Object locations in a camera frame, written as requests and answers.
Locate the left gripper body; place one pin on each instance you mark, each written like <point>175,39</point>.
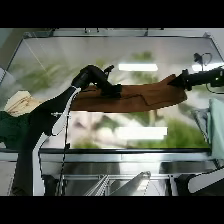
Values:
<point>113,90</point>

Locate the brown garment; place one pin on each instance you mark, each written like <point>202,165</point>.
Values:
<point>143,97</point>

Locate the beige garment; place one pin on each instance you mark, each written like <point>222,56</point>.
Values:
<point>20,102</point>

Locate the silver frame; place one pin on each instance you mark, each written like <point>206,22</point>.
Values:
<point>133,157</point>

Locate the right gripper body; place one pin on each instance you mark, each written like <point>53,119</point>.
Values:
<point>186,80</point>

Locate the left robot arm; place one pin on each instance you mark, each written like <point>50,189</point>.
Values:
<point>39,117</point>

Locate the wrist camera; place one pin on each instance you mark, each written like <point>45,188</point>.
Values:
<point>108,69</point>
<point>198,58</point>

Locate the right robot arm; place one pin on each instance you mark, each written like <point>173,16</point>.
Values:
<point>208,77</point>

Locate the dark green garment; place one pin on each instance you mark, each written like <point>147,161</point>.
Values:
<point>11,130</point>

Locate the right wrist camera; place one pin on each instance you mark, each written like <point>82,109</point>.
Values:
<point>198,58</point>

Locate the grey blue garment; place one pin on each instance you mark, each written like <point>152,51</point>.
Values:
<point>201,121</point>

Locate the pale green garment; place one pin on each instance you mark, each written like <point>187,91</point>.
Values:
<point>217,128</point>

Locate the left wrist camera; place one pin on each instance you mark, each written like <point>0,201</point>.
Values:
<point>108,69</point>

